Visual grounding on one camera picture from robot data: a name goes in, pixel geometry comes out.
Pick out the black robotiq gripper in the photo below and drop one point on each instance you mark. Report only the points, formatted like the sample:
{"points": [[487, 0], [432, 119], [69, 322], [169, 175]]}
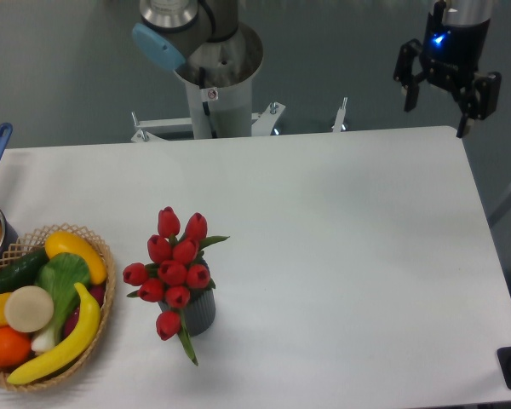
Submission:
{"points": [[449, 55]]}

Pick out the red tulip bouquet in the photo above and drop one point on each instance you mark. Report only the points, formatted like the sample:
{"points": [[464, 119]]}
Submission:
{"points": [[171, 242]]}

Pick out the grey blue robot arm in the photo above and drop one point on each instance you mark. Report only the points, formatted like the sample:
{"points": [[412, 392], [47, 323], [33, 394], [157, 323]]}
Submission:
{"points": [[467, 10]]}

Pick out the grey ribbed vase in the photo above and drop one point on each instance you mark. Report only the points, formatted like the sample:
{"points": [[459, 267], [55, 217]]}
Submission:
{"points": [[188, 298]]}

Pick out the purple red vegetable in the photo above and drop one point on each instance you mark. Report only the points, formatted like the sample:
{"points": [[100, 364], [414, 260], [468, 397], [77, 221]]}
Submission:
{"points": [[98, 293]]}

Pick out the green bok choy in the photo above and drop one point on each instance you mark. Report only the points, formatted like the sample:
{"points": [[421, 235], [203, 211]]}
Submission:
{"points": [[58, 278]]}

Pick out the woven wicker basket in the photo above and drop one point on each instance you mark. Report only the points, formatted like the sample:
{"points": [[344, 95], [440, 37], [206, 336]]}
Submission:
{"points": [[35, 240]]}

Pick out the yellow banana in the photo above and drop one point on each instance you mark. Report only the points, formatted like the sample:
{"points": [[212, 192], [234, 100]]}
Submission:
{"points": [[67, 350]]}

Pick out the green cucumber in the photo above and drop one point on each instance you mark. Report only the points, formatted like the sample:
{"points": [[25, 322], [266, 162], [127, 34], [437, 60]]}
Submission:
{"points": [[23, 271]]}

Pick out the beige round slice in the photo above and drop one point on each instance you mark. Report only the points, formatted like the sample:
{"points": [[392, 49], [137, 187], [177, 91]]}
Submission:
{"points": [[29, 309]]}

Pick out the orange fruit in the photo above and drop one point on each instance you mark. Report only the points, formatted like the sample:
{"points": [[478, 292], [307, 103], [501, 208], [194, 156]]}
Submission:
{"points": [[15, 347]]}

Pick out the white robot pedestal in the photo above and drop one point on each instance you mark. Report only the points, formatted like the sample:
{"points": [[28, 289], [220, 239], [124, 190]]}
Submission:
{"points": [[212, 52]]}

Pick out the white metal base frame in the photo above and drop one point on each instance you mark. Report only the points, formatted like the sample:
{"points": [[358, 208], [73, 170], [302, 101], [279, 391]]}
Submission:
{"points": [[262, 123]]}

